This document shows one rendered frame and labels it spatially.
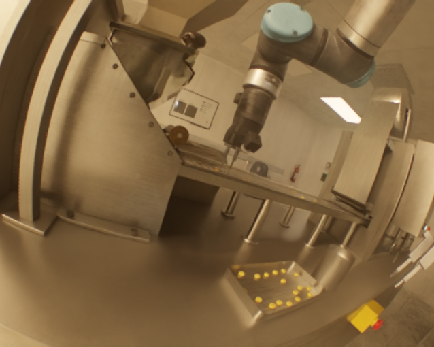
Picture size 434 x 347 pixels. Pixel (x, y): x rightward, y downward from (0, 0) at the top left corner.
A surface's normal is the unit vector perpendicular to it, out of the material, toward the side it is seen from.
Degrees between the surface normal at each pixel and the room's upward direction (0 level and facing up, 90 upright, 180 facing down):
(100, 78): 90
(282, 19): 90
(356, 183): 90
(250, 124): 99
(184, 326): 0
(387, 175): 90
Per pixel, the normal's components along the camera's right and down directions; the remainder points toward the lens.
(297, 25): -0.17, 0.11
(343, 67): -0.36, 0.86
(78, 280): 0.36, -0.92
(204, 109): 0.32, 0.28
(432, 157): -0.88, -0.27
